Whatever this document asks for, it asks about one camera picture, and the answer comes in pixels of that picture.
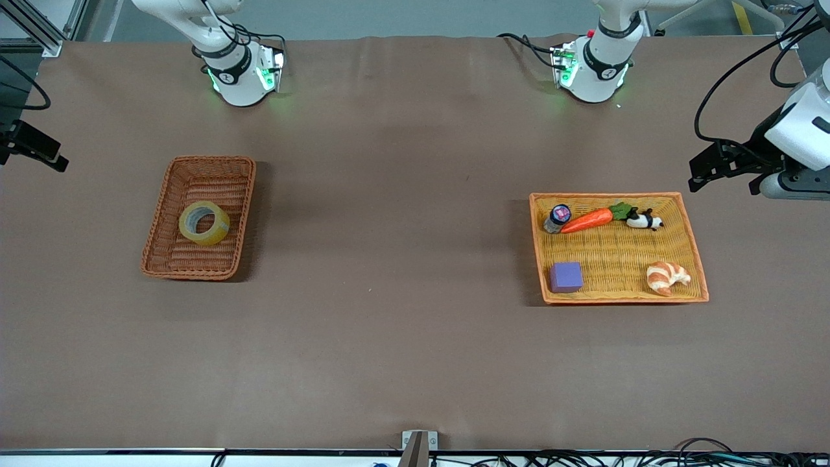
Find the yellow clear tape roll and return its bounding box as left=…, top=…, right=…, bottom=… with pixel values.
left=178, top=200, right=231, bottom=247

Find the orange flat wicker basket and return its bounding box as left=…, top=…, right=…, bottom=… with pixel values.
left=529, top=192, right=710, bottom=305

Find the brown deep wicker basket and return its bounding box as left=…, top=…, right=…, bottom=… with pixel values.
left=141, top=155, right=257, bottom=281

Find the black white panda toy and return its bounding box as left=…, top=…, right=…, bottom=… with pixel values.
left=625, top=208, right=665, bottom=232

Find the toy croissant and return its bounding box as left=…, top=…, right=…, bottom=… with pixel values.
left=646, top=261, right=692, bottom=297

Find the orange toy carrot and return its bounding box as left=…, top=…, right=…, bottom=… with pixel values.
left=560, top=202, right=635, bottom=235

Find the small jar purple lid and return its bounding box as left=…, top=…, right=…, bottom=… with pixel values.
left=543, top=204, right=572, bottom=234

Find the purple foam cube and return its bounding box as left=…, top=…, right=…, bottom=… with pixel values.
left=550, top=261, right=584, bottom=294

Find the brown table cover mat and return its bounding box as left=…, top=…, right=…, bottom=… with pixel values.
left=0, top=34, right=830, bottom=453

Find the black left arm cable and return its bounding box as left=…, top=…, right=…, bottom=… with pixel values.
left=694, top=5, right=830, bottom=147

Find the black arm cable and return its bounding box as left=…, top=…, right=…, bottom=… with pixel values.
left=0, top=54, right=52, bottom=112
left=694, top=5, right=830, bottom=147

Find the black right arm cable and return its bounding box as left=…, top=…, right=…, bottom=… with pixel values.
left=0, top=54, right=52, bottom=112

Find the aluminium frame profile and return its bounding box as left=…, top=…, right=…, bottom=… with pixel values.
left=0, top=0, right=88, bottom=58

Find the black left base cable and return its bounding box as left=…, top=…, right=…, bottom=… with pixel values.
left=497, top=32, right=560, bottom=69

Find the black base cable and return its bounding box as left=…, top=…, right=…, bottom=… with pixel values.
left=497, top=32, right=560, bottom=69
left=230, top=26, right=288, bottom=56

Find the black right base cable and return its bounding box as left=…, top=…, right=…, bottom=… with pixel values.
left=230, top=26, right=288, bottom=56

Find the black cable bundle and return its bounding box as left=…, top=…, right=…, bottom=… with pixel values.
left=454, top=438, right=830, bottom=467

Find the metal table edge bracket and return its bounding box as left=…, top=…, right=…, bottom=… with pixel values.
left=397, top=430, right=439, bottom=467

